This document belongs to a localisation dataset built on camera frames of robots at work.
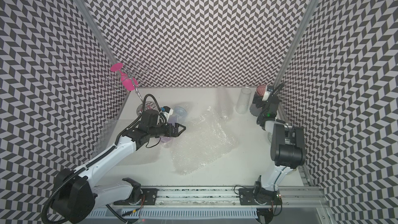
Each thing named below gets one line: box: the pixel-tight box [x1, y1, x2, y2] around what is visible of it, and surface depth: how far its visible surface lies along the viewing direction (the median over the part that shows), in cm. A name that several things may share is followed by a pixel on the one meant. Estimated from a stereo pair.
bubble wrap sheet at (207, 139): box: [170, 106, 239, 175], surface depth 91 cm
